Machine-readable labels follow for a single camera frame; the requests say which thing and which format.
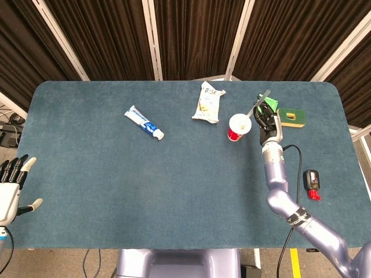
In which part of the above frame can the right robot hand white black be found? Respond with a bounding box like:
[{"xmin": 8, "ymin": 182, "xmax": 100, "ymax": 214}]
[{"xmin": 252, "ymin": 100, "xmax": 283, "ymax": 145}]

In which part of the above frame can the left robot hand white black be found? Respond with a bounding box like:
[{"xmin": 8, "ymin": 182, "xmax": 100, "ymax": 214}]
[{"xmin": 0, "ymin": 155, "xmax": 43, "ymax": 226}]

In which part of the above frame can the transparent plastic straw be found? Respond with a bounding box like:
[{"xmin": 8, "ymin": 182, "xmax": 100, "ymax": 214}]
[{"xmin": 246, "ymin": 90, "xmax": 271, "ymax": 118}]

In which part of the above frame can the red paper cup white lid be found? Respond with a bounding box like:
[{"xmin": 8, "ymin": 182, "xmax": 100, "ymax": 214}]
[{"xmin": 227, "ymin": 113, "xmax": 253, "ymax": 142}]

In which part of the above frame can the green sachet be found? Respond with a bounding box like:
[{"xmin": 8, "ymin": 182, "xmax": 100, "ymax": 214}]
[{"xmin": 254, "ymin": 93, "xmax": 279, "ymax": 112}]

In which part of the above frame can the green yellow sponge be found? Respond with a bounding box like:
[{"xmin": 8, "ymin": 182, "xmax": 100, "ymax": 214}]
[{"xmin": 277, "ymin": 108, "xmax": 307, "ymax": 129}]

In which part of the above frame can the black floor device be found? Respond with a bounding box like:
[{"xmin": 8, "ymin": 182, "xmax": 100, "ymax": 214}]
[{"xmin": 0, "ymin": 121, "xmax": 23, "ymax": 150}]

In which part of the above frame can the black bottle red cap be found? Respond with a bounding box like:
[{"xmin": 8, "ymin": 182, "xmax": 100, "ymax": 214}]
[{"xmin": 303, "ymin": 169, "xmax": 322, "ymax": 202}]

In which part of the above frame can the white snack bag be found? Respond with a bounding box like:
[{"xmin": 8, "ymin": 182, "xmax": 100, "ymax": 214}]
[{"xmin": 191, "ymin": 81, "xmax": 227, "ymax": 125}]

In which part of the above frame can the dark brown curtain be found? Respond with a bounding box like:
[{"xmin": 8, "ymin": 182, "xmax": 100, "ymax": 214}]
[
  {"xmin": 0, "ymin": 0, "xmax": 82, "ymax": 111},
  {"xmin": 46, "ymin": 0, "xmax": 154, "ymax": 81},
  {"xmin": 153, "ymin": 0, "xmax": 247, "ymax": 81},
  {"xmin": 231, "ymin": 0, "xmax": 371, "ymax": 82},
  {"xmin": 324, "ymin": 37, "xmax": 371, "ymax": 128}
]

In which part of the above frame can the blue felt table cover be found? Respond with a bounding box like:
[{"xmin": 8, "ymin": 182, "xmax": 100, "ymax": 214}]
[{"xmin": 13, "ymin": 80, "xmax": 371, "ymax": 250}]

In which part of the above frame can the white blue toothpaste tube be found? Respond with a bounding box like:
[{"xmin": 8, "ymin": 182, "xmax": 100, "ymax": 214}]
[{"xmin": 124, "ymin": 105, "xmax": 165, "ymax": 141}]

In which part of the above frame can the purple robot torso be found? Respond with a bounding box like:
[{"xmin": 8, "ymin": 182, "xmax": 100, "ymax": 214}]
[{"xmin": 114, "ymin": 248, "xmax": 243, "ymax": 278}]

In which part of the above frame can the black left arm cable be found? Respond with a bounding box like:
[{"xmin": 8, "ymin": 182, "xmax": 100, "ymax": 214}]
[{"xmin": 0, "ymin": 225, "xmax": 15, "ymax": 261}]

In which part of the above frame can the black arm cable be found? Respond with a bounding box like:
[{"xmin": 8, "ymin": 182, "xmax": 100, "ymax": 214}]
[
  {"xmin": 277, "ymin": 144, "xmax": 303, "ymax": 278},
  {"xmin": 0, "ymin": 225, "xmax": 15, "ymax": 261}
]

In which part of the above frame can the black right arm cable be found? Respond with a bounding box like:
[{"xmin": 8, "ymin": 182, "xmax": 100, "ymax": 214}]
[{"xmin": 277, "ymin": 144, "xmax": 303, "ymax": 278}]

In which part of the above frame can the black floor cable bundle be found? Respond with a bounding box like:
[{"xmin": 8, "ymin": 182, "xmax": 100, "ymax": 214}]
[{"xmin": 0, "ymin": 105, "xmax": 27, "ymax": 126}]

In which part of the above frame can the white partition post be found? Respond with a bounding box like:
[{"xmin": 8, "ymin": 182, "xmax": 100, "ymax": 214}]
[
  {"xmin": 31, "ymin": 0, "xmax": 90, "ymax": 82},
  {"xmin": 141, "ymin": 0, "xmax": 163, "ymax": 81},
  {"xmin": 310, "ymin": 19, "xmax": 371, "ymax": 82},
  {"xmin": 225, "ymin": 0, "xmax": 256, "ymax": 81}
]

